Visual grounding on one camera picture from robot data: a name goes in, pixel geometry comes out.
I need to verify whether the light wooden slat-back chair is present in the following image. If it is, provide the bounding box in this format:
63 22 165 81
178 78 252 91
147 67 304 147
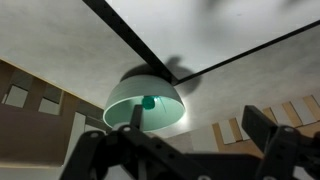
211 94 320 159

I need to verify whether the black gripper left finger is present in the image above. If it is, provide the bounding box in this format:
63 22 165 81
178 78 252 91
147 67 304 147
59 104 214 180

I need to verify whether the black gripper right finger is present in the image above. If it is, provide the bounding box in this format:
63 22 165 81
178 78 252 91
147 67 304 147
241 104 320 180

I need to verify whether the mint green bowl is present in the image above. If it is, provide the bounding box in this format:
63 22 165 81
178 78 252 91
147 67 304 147
102 74 187 133

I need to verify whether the black framed whiteboard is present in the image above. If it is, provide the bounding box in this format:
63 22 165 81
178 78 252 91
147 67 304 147
82 0 320 86

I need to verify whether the dark brown slat-back chair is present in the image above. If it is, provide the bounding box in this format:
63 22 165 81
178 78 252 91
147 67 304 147
0 59 113 168

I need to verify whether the green capped white marker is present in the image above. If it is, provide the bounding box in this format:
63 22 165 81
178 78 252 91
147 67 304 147
141 95 158 111

